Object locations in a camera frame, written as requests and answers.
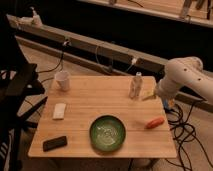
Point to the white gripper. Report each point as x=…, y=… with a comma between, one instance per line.
x=163, y=89

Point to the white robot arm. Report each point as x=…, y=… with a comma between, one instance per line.
x=183, y=72

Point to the green ceramic bowl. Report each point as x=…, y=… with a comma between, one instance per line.
x=107, y=133

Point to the clear plastic bottle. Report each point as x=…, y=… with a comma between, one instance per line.
x=135, y=86

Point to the orange carrot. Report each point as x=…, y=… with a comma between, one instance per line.
x=155, y=123

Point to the long metal beam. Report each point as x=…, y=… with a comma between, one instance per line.
x=147, y=61

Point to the wooden table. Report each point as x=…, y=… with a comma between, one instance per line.
x=63, y=129

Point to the white mug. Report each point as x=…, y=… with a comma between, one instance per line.
x=62, y=78

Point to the white sponge block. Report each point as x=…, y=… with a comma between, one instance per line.
x=59, y=111

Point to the black rectangular remote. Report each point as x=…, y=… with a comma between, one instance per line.
x=54, y=143

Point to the black chair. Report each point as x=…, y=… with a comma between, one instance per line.
x=18, y=79

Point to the white device on beam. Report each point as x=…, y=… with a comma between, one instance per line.
x=35, y=19

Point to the white cable connector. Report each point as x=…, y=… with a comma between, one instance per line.
x=134, y=61

